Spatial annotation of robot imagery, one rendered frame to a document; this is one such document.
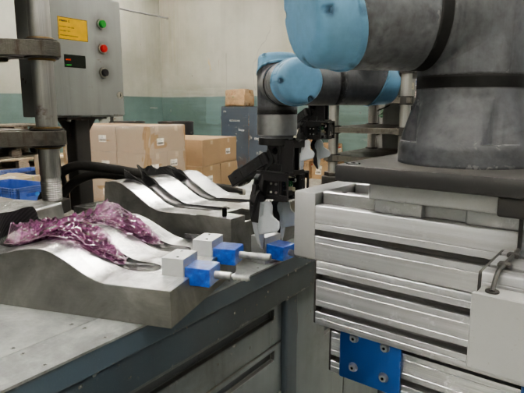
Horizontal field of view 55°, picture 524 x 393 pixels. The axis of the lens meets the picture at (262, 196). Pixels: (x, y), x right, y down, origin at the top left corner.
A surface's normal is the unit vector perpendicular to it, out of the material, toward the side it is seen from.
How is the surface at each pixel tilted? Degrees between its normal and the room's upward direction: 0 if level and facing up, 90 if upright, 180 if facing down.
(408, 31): 117
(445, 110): 72
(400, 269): 90
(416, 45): 127
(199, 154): 90
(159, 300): 90
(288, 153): 90
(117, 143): 80
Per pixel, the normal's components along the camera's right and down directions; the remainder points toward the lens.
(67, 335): 0.00, -0.98
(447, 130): -0.56, -0.16
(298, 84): 0.20, 0.17
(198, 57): -0.56, 0.15
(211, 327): 0.82, 0.10
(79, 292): -0.30, 0.17
